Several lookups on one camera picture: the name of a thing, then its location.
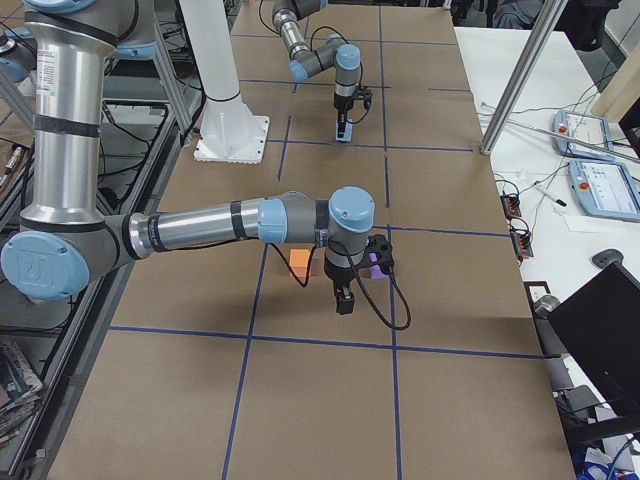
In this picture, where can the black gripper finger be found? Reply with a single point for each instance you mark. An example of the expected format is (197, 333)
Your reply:
(345, 301)
(341, 124)

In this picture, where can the light blue foam block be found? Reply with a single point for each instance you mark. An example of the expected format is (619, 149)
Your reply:
(348, 136)

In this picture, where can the purple foam block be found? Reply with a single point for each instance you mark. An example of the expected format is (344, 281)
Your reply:
(375, 271)

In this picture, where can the orange foam block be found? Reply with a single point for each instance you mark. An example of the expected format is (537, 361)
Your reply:
(298, 261)

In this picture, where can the lower orange connector box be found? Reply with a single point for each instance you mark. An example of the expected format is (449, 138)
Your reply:
(522, 243)

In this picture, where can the orange connector box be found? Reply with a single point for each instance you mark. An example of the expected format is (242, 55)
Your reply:
(522, 243)
(511, 205)

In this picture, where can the upper orange connector box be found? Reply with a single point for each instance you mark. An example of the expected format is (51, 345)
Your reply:
(511, 205)

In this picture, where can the black marker pen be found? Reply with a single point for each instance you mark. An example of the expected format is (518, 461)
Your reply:
(548, 194)

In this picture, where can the white side table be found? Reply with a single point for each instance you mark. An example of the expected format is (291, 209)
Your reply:
(564, 239)

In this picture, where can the upper teach pendant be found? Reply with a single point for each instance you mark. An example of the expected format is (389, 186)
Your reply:
(583, 135)

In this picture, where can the teach pendant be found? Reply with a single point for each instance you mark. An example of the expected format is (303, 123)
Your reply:
(604, 189)
(583, 135)

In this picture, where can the black monitor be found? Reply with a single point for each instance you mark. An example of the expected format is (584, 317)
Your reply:
(599, 326)

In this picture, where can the lower teach pendant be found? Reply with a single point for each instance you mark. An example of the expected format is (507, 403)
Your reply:
(604, 189)

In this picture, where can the stack of magazines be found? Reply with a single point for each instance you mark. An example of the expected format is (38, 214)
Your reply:
(21, 390)

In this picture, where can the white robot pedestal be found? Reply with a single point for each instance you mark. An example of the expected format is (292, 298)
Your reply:
(229, 131)

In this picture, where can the aluminium frame post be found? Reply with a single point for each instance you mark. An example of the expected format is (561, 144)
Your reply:
(549, 15)

